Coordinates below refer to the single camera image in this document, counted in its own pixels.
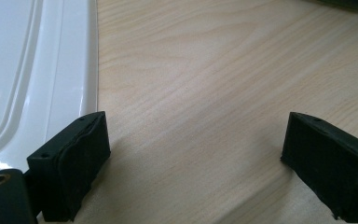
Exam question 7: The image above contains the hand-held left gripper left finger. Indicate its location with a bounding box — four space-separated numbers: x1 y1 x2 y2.
26 110 112 223

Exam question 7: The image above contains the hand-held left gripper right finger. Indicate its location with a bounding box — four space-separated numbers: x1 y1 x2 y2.
280 111 358 224

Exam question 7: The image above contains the white lid with grey handle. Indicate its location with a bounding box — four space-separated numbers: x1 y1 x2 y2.
0 0 99 176

